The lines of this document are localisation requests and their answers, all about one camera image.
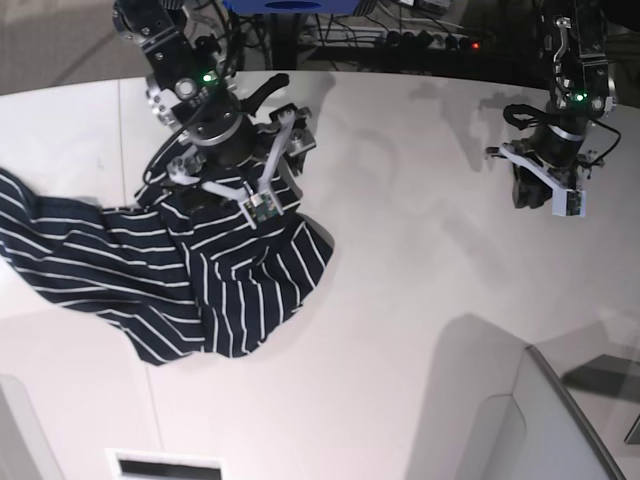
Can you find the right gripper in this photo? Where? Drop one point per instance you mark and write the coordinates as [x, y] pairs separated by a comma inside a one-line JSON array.
[[286, 192]]

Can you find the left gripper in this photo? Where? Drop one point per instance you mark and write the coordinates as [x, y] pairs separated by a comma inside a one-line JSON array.
[[528, 190]]

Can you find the navy white striped t-shirt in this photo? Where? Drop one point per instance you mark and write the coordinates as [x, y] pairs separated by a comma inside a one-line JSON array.
[[174, 282]]

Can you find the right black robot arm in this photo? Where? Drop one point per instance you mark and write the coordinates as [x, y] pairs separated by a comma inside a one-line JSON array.
[[189, 88]]

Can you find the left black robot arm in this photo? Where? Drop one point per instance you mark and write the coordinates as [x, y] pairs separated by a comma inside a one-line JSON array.
[[571, 39]]

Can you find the blue bin under table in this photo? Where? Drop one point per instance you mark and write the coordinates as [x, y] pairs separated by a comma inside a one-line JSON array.
[[250, 7]]

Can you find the black power strip red light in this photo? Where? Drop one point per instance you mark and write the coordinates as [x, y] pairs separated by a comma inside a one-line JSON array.
[[423, 40]]

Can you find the white slotted panel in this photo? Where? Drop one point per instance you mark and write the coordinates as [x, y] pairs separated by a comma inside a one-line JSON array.
[[137, 464]]

